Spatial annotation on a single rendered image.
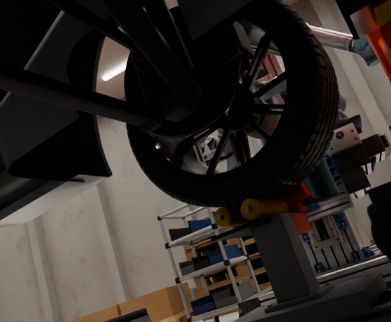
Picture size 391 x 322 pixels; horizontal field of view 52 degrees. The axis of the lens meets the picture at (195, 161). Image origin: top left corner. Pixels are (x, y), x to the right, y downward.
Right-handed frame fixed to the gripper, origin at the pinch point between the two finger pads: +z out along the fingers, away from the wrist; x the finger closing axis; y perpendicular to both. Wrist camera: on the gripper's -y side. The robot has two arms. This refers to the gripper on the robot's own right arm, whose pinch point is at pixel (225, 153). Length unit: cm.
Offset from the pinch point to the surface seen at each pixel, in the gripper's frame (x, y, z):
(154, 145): -52, -5, -1
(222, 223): -45, -35, 10
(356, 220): 515, -15, -42
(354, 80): 831, 309, 33
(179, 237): 131, -3, -117
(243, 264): 247, -35, -124
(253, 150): 824, 257, -259
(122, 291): 741, 26, -735
